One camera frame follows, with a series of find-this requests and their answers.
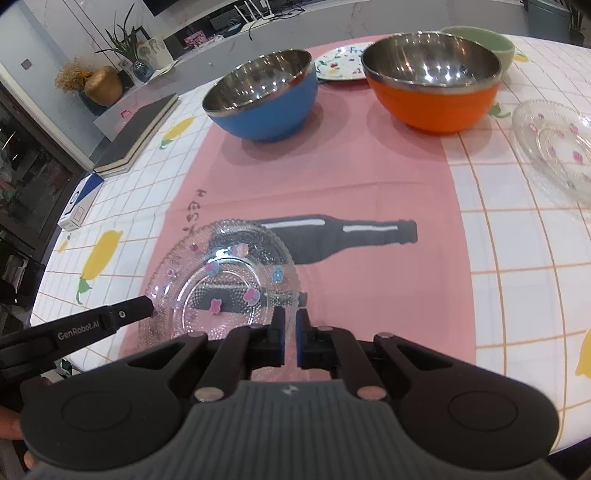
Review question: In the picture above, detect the large clear glass plate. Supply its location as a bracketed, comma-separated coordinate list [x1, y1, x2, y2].
[138, 219, 308, 348]

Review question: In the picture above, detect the blue steel bowl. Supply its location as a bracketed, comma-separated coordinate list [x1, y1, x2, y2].
[202, 49, 318, 142]

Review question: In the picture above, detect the white painted fruit plate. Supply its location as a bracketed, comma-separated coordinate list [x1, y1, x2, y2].
[315, 42, 372, 81]

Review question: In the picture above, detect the orange steel bowl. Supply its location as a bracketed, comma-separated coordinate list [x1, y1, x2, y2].
[361, 32, 502, 135]

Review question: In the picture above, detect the small clear glass plate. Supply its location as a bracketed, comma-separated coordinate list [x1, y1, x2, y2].
[512, 100, 590, 207]

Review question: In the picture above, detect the green ceramic bowl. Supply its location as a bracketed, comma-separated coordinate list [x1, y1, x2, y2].
[442, 26, 515, 74]

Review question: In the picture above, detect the person's left hand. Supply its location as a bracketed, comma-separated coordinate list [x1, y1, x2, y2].
[0, 405, 38, 469]

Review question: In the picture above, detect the pink restaurant placemat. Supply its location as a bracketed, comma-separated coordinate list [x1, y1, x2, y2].
[145, 85, 484, 363]

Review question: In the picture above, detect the white blue box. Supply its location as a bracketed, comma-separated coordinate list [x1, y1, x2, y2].
[57, 173, 104, 232]

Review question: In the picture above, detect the checked lemon tablecloth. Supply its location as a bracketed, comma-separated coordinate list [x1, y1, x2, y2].
[31, 37, 590, 449]

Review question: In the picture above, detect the black notebook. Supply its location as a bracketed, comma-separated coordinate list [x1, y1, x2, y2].
[93, 93, 179, 178]

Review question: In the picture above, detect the gold vase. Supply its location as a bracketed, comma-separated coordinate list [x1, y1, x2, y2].
[84, 66, 123, 107]

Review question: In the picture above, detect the white router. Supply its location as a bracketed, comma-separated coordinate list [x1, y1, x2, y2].
[242, 0, 273, 21]

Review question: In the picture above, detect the blue vase with plant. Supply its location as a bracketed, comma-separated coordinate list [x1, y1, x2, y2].
[99, 5, 154, 83]

